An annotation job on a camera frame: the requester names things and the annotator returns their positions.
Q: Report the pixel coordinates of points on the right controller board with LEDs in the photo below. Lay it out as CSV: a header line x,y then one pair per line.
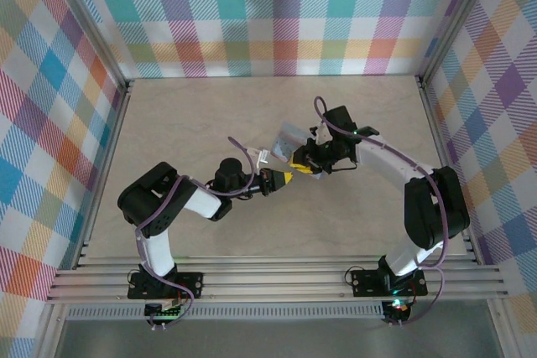
x,y
396,309

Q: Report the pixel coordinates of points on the clear plastic bag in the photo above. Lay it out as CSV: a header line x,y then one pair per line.
x,y
289,140

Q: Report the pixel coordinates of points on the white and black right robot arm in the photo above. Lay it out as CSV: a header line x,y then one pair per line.
x,y
432,207

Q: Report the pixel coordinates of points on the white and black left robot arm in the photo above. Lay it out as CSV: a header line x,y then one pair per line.
x,y
147,203

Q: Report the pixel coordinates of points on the aluminium side rail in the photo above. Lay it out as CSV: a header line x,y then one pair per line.
x,y
107,165
444,165

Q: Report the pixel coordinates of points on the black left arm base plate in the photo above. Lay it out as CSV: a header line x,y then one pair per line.
x,y
193,284

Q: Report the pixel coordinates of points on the aluminium extrusion rail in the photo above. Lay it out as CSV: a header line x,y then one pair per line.
x,y
272,260
272,293
272,276

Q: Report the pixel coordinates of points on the left controller board with LEDs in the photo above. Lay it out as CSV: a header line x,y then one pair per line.
x,y
163,311

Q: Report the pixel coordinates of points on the aluminium corner post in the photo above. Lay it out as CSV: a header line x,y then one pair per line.
x,y
457,18
88,22

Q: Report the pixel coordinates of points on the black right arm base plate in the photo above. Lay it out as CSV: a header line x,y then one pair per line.
x,y
365,282

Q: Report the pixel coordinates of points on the controller board with leds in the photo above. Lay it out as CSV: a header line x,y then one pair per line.
x,y
396,309
163,311

